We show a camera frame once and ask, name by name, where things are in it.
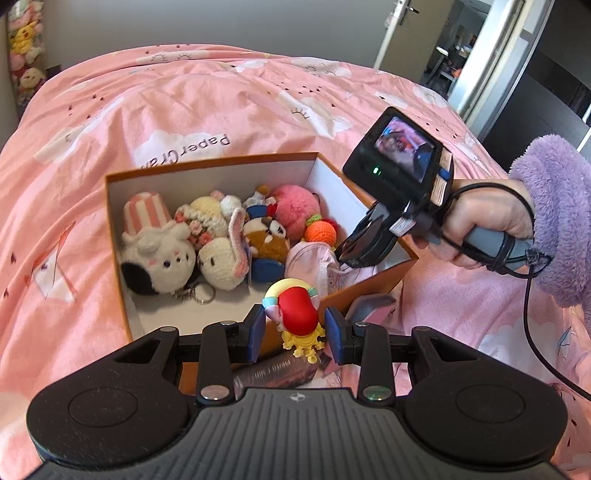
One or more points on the orange crochet fruit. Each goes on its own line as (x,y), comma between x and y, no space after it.
(318,230)

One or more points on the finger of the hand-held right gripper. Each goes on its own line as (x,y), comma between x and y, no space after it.
(381,247)
(358,235)

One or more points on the cream crochet bunny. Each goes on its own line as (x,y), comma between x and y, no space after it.
(217,249)

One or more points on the dark cabinet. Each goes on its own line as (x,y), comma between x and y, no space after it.
(554,83)

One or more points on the dark card box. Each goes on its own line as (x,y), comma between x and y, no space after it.
(272,374)

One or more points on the person's right forearm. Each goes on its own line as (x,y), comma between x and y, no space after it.
(563,207)

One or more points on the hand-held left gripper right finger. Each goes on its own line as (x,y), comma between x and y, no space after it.
(334,337)

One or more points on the brown dog plush blue outfit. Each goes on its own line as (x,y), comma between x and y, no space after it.
(268,240)

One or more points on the shelf of plush toys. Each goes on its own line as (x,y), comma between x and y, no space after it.
(25,37)

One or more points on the red-haired figurine yellow base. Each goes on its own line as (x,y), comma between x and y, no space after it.
(295,309)

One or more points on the pink fluffy plush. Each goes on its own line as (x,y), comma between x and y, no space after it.
(295,207)

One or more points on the pink card holder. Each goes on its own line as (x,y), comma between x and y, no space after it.
(369,307)

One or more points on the grey door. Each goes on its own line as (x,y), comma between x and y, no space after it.
(415,46)

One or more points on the white plush striped hat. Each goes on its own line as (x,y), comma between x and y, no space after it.
(157,258)

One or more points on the pink printed blanket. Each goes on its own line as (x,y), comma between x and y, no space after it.
(138,115)

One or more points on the pink fabric pouch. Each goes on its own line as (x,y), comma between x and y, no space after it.
(304,263)

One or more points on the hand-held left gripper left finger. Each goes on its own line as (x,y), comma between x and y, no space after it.
(256,334)

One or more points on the person's right hand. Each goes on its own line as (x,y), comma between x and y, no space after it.
(489,207)

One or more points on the white door frame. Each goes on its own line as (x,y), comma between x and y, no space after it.
(503,46)

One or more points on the orange cardboard box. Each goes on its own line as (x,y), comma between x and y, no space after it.
(157,318)

